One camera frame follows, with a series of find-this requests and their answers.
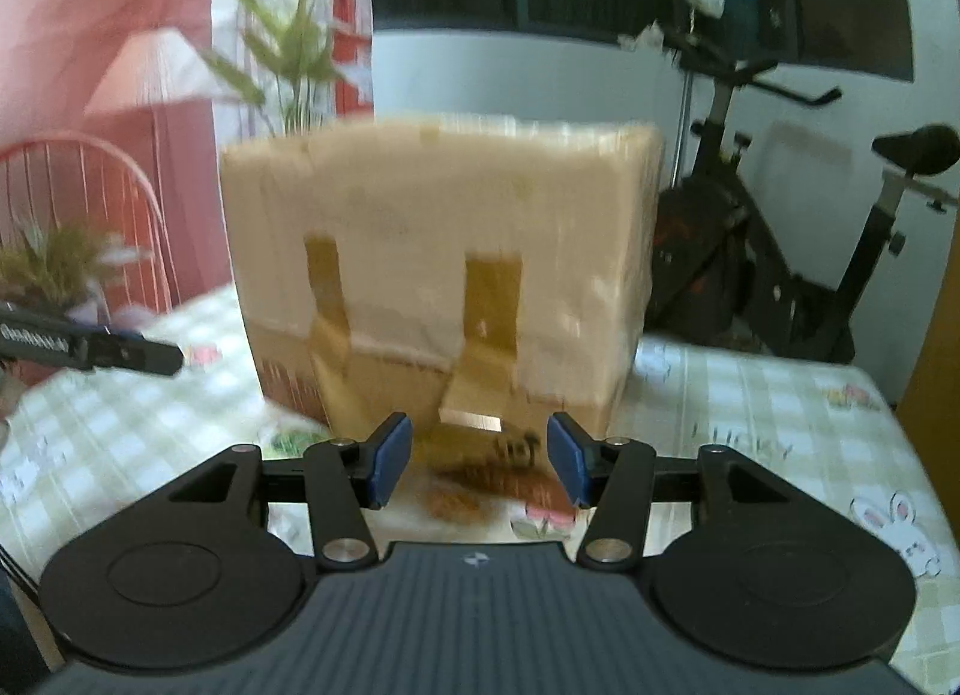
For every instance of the wooden door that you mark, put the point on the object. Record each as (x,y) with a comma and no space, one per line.
(937,335)

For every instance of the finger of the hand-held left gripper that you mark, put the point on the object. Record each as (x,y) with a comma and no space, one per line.
(139,357)

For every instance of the crumpled plastic bag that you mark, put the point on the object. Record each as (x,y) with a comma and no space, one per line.
(641,36)

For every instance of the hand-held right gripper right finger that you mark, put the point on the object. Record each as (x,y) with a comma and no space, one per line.
(564,459)

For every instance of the black exercise bike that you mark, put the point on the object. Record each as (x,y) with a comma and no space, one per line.
(720,252)

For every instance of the checked tablecloth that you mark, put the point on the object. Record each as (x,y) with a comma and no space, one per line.
(750,395)

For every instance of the cardboard box with plastic liner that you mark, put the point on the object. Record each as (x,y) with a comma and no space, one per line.
(420,215)

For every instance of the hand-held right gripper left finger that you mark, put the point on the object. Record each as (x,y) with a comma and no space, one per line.
(394,459)

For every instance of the brown snack packet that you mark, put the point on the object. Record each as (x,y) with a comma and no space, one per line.
(480,485)

